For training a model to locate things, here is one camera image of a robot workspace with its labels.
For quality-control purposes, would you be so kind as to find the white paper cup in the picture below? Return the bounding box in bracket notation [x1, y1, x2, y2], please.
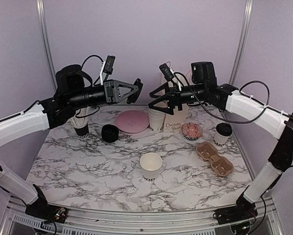
[212, 131, 231, 148]
[139, 152, 163, 182]

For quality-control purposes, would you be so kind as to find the pink plate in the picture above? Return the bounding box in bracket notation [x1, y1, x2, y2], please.
[115, 110, 149, 134]

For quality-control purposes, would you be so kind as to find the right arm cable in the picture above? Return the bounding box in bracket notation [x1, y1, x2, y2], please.
[173, 72, 293, 168]

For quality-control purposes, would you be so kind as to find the black cup with straws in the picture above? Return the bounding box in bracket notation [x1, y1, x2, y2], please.
[71, 108, 90, 140]

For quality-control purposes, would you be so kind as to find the red patterned small bowl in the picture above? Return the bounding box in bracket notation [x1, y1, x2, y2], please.
[181, 122, 203, 141]

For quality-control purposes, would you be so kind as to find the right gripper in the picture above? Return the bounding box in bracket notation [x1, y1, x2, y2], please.
[148, 82, 206, 115]

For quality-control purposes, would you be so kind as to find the brown cardboard cup carrier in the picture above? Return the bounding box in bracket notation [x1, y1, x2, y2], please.
[196, 141, 234, 177]

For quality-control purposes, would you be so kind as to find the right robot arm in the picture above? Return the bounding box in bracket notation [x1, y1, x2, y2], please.
[149, 62, 293, 219]

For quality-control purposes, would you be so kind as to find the paper takeout bag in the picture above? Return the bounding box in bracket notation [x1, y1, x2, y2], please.
[161, 74, 189, 133]

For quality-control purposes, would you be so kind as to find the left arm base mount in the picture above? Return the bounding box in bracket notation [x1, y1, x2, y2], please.
[25, 184, 68, 224]

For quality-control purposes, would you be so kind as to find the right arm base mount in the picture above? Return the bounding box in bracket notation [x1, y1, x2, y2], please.
[213, 195, 258, 225]

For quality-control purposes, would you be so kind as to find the right aluminium frame post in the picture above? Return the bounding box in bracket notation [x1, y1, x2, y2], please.
[229, 0, 254, 85]

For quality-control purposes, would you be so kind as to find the stack of white paper cups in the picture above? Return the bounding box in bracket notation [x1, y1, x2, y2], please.
[148, 109, 166, 132]

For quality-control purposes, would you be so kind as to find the aluminium front rail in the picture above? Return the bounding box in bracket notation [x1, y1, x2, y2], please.
[0, 196, 284, 235]

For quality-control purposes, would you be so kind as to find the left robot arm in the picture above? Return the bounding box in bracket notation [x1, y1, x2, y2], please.
[0, 65, 143, 218]

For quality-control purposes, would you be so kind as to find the black cup lid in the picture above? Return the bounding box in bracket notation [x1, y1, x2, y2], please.
[216, 122, 232, 137]
[127, 78, 143, 104]

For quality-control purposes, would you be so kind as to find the stack of black lids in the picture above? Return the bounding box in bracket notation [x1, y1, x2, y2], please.
[101, 124, 119, 143]

